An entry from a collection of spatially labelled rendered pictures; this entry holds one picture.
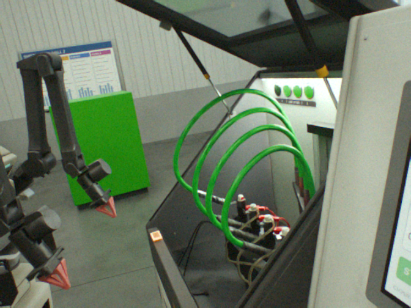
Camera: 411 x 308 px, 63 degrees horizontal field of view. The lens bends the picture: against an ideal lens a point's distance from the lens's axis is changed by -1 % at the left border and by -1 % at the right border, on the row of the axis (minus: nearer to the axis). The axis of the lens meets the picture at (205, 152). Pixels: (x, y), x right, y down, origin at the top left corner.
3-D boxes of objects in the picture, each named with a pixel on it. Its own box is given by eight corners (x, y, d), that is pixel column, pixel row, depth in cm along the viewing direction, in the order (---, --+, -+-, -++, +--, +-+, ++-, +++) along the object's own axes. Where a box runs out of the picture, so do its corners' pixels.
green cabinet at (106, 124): (139, 175, 515) (122, 90, 481) (151, 192, 436) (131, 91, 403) (76, 191, 485) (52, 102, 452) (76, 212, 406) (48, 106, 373)
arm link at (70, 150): (48, 56, 121) (32, 55, 110) (63, 54, 120) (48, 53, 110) (74, 168, 132) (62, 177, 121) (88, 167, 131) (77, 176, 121)
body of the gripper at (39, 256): (66, 249, 92) (49, 229, 91) (48, 272, 82) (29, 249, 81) (49, 260, 93) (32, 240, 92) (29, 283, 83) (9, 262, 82)
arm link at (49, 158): (25, 164, 130) (18, 168, 125) (41, 146, 128) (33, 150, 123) (44, 179, 131) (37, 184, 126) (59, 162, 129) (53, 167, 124)
